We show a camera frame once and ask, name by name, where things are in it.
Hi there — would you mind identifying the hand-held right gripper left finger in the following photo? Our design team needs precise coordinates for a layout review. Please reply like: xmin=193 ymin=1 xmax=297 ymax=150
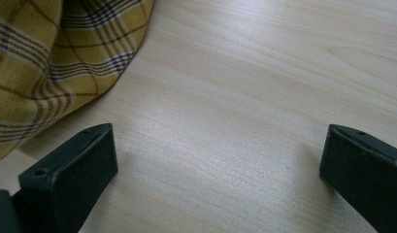
xmin=12 ymin=122 xmax=119 ymax=233

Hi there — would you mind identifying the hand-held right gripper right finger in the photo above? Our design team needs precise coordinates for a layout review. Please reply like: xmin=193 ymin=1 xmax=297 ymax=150
xmin=318 ymin=123 xmax=397 ymax=233

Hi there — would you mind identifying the yellow plaid cloth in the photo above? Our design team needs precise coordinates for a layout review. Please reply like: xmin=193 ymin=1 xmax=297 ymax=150
xmin=0 ymin=0 xmax=155 ymax=163

